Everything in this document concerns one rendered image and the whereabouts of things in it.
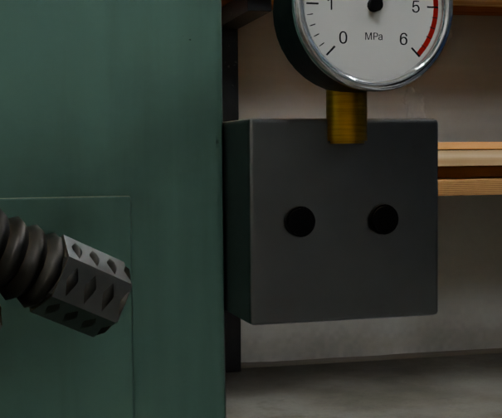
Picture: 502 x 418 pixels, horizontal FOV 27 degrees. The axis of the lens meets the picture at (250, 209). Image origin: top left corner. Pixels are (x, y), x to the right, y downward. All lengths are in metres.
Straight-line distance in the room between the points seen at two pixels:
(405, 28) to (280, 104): 2.59
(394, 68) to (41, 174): 0.14
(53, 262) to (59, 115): 0.11
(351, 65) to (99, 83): 0.10
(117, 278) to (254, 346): 2.68
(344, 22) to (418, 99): 2.73
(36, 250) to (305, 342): 2.73
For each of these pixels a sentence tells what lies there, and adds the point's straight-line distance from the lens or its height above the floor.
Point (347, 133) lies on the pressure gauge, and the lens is 0.40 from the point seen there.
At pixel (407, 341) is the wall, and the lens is 3.15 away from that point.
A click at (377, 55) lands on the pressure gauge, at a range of 0.39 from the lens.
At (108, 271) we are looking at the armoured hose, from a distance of 0.33.
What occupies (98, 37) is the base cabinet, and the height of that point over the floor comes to 0.65.
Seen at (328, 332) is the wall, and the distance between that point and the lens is 3.06.
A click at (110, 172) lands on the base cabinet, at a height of 0.60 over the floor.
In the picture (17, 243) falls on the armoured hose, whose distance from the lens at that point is 0.31.
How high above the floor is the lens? 0.61
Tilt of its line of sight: 3 degrees down
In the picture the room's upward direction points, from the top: 1 degrees counter-clockwise
